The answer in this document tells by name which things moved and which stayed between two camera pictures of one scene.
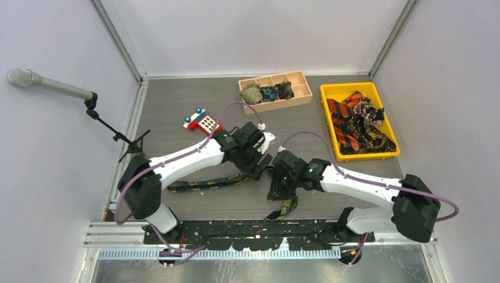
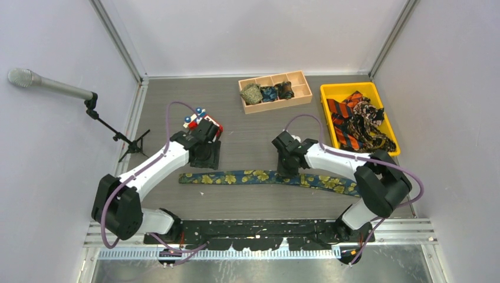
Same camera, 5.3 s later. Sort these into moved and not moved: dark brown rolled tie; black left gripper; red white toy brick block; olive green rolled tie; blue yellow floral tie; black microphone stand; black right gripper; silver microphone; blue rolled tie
Moved: blue yellow floral tie; black right gripper; black left gripper
Not moved: blue rolled tie; silver microphone; olive green rolled tie; black microphone stand; red white toy brick block; dark brown rolled tie
